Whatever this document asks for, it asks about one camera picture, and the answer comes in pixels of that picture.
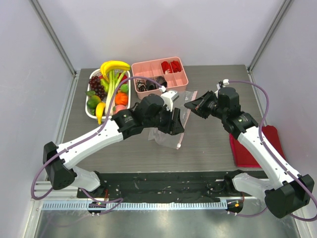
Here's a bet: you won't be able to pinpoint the green pear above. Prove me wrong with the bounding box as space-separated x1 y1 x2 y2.
100 78 109 93

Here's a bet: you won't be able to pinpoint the white plastic fruit basket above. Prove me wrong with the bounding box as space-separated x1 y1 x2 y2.
85 69 131 122

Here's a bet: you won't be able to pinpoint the orange tangerine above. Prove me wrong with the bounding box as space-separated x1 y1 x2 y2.
115 92 129 106

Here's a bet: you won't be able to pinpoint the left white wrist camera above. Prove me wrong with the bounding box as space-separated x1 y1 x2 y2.
159 86 179 111

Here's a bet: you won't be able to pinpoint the green yellow mango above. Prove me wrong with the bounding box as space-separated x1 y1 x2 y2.
86 95 101 110

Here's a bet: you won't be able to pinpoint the dark purple grape bunch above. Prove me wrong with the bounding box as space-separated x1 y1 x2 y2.
89 76 106 100

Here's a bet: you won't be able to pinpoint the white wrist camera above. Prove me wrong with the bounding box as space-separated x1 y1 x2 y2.
217 79 229 90
159 86 179 111

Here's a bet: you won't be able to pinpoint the red apple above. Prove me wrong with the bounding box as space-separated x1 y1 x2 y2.
118 72 127 82

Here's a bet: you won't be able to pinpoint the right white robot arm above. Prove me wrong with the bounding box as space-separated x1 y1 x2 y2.
184 87 316 218

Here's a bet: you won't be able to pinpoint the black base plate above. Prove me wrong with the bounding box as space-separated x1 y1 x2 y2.
76 171 263 203

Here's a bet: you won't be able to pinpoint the green lime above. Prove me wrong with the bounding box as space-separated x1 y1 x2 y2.
120 84 129 94

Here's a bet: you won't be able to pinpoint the red items in organizer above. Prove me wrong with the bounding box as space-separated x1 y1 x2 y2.
161 60 182 74

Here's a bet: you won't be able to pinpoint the pink compartment organizer box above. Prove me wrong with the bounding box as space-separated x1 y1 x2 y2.
131 57 188 99

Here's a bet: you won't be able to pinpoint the clear pink zip top bag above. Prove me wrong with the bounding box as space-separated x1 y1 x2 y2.
148 91 197 149

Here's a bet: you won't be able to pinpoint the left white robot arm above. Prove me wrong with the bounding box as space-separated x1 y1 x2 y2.
43 91 184 198

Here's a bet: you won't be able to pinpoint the yellow banana bunch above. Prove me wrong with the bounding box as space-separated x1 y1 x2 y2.
100 60 131 83

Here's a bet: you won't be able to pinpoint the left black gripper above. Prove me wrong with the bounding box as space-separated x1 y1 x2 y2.
144 104 185 135

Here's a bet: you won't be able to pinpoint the white slotted cable duct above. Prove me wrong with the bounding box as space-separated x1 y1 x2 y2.
42 200 227 211

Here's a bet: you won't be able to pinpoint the pink peach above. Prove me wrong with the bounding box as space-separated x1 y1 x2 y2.
112 105 127 115

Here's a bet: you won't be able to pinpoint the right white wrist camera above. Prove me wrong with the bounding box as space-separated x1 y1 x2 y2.
217 79 229 90

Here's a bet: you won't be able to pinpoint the green white celery stalk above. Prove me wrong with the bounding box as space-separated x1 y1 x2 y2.
105 70 126 116

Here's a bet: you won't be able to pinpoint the red folded cloth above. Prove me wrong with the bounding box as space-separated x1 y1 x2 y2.
229 125 286 168

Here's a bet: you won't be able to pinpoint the small yellow banana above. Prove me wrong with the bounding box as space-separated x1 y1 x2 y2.
95 102 106 124

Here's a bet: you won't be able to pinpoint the black items in organizer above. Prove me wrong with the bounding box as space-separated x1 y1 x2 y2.
135 76 167 92

